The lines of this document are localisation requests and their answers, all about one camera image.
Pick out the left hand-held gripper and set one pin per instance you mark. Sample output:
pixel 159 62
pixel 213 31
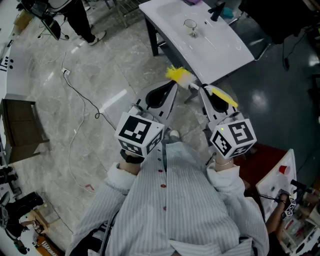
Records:
pixel 133 130

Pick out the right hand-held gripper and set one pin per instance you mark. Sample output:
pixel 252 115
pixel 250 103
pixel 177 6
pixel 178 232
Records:
pixel 237 136

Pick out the person's right forearm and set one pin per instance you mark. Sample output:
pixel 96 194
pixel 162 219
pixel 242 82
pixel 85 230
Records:
pixel 223 168

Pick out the person's left forearm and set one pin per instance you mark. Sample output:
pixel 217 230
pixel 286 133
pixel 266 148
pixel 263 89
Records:
pixel 130 168

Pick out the person's white shoe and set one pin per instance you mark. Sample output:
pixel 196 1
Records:
pixel 174 133

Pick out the white ceramic sink basin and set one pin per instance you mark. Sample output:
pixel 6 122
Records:
pixel 220 47

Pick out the black wristband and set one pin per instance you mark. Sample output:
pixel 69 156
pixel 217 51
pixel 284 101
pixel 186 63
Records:
pixel 130 159

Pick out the reddish brown wooden cabinet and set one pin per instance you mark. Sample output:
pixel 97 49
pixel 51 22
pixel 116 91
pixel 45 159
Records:
pixel 260 162

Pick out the black faucet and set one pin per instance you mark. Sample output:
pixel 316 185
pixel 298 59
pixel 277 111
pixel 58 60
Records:
pixel 215 11

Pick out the purple cloth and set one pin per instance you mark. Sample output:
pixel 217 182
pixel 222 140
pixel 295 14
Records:
pixel 192 2

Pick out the white power strip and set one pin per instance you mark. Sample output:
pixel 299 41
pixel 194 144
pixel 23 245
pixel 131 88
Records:
pixel 66 71

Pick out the person's striped white shirt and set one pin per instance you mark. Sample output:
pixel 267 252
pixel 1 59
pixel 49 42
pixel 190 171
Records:
pixel 180 200

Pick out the dark brown wooden stool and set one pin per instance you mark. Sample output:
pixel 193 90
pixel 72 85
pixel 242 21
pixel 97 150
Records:
pixel 22 125

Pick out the dark sink stand frame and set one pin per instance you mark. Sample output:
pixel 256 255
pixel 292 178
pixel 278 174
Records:
pixel 152 37

